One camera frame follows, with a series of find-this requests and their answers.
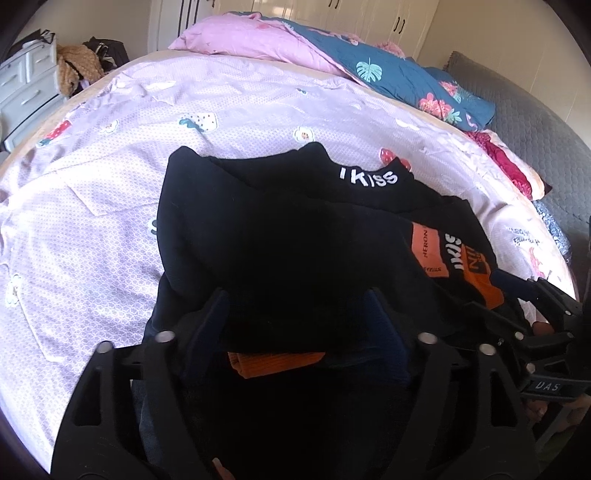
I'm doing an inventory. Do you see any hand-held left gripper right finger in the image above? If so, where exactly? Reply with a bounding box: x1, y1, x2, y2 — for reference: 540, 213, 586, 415
365, 287, 541, 480

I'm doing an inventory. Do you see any brown cloth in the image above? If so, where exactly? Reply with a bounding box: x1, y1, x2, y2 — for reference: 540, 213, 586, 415
57, 45, 105, 100

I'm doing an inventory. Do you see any strawberry print bed sheet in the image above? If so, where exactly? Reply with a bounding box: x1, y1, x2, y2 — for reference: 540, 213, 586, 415
0, 50, 578, 472

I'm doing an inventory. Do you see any blue floral quilt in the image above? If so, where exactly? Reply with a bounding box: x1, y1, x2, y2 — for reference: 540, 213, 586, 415
263, 17, 497, 133

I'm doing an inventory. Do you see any red floral pillow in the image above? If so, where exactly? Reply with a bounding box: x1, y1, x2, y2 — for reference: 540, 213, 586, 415
464, 129, 553, 200

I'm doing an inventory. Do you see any cream wardrobe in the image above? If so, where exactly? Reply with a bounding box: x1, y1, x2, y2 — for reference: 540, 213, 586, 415
148, 0, 440, 61

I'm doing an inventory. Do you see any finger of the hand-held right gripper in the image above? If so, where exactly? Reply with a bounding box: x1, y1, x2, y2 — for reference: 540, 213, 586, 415
491, 269, 583, 319
464, 300, 533, 344

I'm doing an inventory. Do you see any dark blue patterned pillow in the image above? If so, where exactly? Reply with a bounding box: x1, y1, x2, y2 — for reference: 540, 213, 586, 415
531, 198, 574, 265

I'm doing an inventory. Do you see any black bag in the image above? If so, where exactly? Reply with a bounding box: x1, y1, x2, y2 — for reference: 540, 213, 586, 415
83, 38, 131, 78

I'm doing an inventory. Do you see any grey padded headboard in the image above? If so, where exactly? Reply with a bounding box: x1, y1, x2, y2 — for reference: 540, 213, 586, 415
442, 51, 591, 264

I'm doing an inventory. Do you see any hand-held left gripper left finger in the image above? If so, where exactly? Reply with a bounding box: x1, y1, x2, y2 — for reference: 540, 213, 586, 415
51, 288, 230, 480

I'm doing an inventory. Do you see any white drawer cabinet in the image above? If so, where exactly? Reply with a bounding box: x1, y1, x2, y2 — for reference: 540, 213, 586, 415
0, 30, 66, 154

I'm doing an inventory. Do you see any pink pillow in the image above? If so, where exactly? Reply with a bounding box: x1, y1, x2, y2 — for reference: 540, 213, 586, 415
167, 12, 358, 85

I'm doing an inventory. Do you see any black long-sleeve shirt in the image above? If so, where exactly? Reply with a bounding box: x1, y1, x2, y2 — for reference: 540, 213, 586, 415
139, 142, 532, 480

